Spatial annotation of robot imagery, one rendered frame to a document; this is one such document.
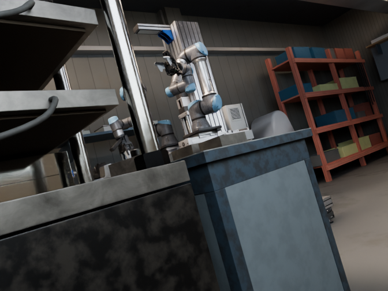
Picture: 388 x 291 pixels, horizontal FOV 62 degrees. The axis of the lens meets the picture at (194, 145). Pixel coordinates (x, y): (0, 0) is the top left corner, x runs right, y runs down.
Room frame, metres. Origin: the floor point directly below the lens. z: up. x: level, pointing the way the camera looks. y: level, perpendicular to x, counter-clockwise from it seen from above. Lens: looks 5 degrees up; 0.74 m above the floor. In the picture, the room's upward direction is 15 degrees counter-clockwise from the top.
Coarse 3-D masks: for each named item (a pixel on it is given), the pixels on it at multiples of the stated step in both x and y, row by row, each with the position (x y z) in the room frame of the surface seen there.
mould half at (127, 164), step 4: (172, 156) 1.87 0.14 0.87; (124, 160) 1.72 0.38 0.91; (128, 160) 1.71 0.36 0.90; (132, 160) 1.69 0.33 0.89; (172, 160) 1.87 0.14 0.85; (112, 164) 1.77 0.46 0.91; (116, 164) 1.75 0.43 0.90; (120, 164) 1.74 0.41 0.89; (124, 164) 1.72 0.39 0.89; (128, 164) 1.71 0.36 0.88; (132, 164) 1.70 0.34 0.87; (112, 168) 1.77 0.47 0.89; (116, 168) 1.76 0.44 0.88; (120, 168) 1.74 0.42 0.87; (124, 168) 1.73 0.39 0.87; (128, 168) 1.71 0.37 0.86; (132, 168) 1.70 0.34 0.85; (112, 172) 1.77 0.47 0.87; (116, 172) 1.76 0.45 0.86; (120, 172) 1.75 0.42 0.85; (124, 172) 1.73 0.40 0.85; (128, 172) 1.72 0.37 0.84; (112, 176) 1.78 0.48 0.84
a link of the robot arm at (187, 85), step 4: (184, 76) 2.13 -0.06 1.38; (188, 76) 2.13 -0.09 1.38; (192, 76) 2.15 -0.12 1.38; (184, 80) 2.14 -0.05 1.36; (188, 80) 2.13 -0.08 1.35; (192, 80) 2.14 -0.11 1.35; (180, 84) 2.15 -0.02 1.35; (184, 84) 2.14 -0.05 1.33; (188, 84) 2.13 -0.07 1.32; (192, 84) 2.13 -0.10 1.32; (180, 88) 2.16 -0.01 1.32; (184, 88) 2.15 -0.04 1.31; (188, 88) 2.13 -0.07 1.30; (192, 88) 2.13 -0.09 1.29; (188, 92) 2.17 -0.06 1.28
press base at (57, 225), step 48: (192, 192) 0.91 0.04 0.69; (0, 240) 0.59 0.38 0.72; (48, 240) 0.64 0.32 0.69; (96, 240) 0.71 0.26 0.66; (144, 240) 0.79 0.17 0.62; (192, 240) 0.88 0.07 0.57; (0, 288) 0.58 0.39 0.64; (48, 288) 0.63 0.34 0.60; (96, 288) 0.69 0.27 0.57; (144, 288) 0.76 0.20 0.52; (192, 288) 0.86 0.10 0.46
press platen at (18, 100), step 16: (0, 96) 0.71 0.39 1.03; (16, 96) 0.74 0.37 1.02; (32, 96) 0.76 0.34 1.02; (48, 96) 0.79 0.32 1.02; (64, 96) 0.81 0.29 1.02; (80, 96) 0.84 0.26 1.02; (96, 96) 0.88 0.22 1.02; (112, 96) 0.91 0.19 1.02; (0, 112) 0.71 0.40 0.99; (16, 112) 0.74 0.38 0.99; (32, 112) 0.77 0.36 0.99
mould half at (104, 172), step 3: (105, 165) 1.96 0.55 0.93; (99, 168) 2.00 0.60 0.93; (102, 168) 1.97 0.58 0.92; (105, 168) 1.96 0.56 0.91; (108, 168) 1.97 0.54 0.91; (102, 171) 1.98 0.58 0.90; (105, 171) 1.96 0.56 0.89; (108, 171) 1.97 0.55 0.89; (102, 174) 1.98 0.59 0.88; (105, 174) 1.95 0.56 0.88; (108, 174) 1.97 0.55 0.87; (102, 177) 1.97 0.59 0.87; (105, 177) 1.95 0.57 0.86; (108, 177) 1.96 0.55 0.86
